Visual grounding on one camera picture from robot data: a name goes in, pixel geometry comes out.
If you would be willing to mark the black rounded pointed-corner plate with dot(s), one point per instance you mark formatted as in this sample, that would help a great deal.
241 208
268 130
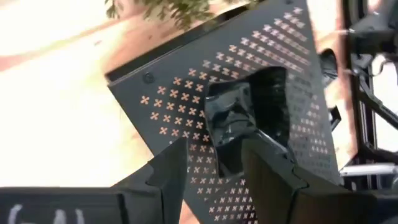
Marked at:
335 116

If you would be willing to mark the black deep wavy square plate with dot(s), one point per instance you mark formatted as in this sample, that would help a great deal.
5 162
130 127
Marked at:
236 118
328 65

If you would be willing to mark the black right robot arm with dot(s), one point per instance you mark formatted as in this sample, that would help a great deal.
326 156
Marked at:
376 34

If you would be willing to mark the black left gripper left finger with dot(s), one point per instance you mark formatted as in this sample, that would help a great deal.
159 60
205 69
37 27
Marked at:
168 186

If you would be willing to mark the black perforated metal riser shelf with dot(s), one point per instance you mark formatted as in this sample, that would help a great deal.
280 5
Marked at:
161 109

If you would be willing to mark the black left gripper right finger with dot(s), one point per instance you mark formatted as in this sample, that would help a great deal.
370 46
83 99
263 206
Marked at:
270 193

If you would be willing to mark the silver aluminium bracket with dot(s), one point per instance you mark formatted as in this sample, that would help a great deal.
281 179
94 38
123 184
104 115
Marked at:
367 169

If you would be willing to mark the black metal table frame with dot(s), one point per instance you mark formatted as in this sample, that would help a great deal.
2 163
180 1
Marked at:
365 118

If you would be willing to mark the potted green artificial plant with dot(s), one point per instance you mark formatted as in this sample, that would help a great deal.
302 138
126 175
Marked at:
174 9

